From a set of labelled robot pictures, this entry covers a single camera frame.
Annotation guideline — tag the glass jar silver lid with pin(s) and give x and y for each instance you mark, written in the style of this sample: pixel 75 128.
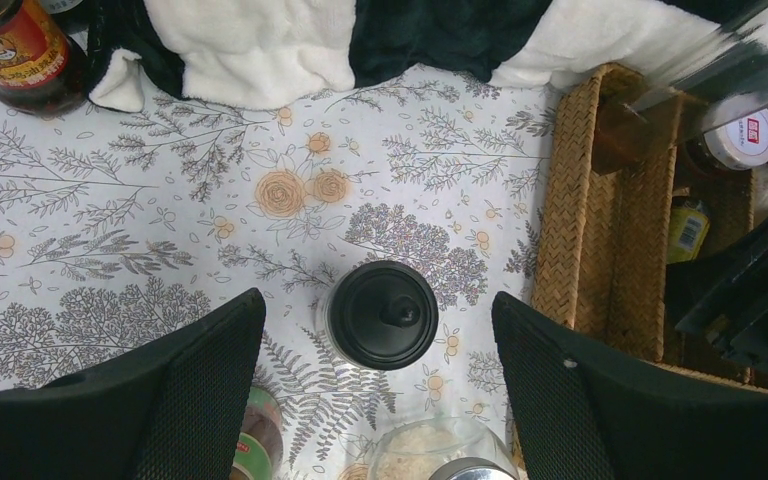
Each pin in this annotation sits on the glass jar silver lid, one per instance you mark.
pixel 442 448

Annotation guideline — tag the black white checkered pillow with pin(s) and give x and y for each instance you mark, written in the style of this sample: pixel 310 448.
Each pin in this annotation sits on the black white checkered pillow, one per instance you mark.
pixel 267 54

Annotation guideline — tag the floral tablecloth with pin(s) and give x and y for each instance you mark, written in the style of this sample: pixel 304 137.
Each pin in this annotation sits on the floral tablecloth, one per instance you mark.
pixel 116 229

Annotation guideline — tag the glass cruet gold spout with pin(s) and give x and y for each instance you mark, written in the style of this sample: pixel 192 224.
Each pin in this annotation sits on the glass cruet gold spout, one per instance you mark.
pixel 675 99

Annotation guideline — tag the small yellow oil bottle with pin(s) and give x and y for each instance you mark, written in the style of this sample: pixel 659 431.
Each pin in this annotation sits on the small yellow oil bottle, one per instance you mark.
pixel 688 228

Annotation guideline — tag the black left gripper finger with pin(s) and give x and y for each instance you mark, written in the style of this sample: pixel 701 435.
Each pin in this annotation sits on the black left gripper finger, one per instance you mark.
pixel 170 409

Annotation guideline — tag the black cap salt shaker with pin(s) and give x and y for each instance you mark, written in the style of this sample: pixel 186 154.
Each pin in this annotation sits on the black cap salt shaker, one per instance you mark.
pixel 382 315

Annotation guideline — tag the red lid chili sauce jar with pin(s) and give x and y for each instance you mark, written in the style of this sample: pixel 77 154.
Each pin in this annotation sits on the red lid chili sauce jar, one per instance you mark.
pixel 41 68

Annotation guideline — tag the white lid brown sauce jar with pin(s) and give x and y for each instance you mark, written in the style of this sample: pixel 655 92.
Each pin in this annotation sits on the white lid brown sauce jar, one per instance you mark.
pixel 741 145

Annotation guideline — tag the green bottle yellow cap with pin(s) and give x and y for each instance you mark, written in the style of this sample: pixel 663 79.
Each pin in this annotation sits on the green bottle yellow cap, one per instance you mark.
pixel 260 444

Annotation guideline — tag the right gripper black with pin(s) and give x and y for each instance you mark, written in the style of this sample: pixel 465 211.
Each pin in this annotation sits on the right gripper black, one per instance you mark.
pixel 584 410

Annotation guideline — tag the woven wicker tray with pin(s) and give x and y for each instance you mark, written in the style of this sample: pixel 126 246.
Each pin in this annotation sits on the woven wicker tray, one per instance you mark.
pixel 601 260

